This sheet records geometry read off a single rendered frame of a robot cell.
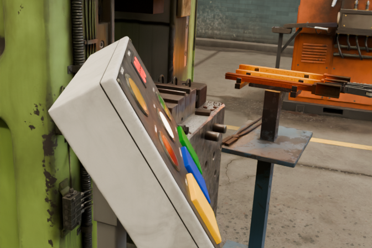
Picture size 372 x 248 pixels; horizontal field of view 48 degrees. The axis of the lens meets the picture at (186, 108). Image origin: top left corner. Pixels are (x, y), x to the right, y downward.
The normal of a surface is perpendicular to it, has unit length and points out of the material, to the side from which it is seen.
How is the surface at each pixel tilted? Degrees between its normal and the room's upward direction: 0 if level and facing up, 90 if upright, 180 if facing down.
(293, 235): 0
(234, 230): 0
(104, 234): 90
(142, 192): 90
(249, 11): 90
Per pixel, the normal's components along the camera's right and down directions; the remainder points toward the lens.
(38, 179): -0.34, 0.25
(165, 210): 0.09, 0.29
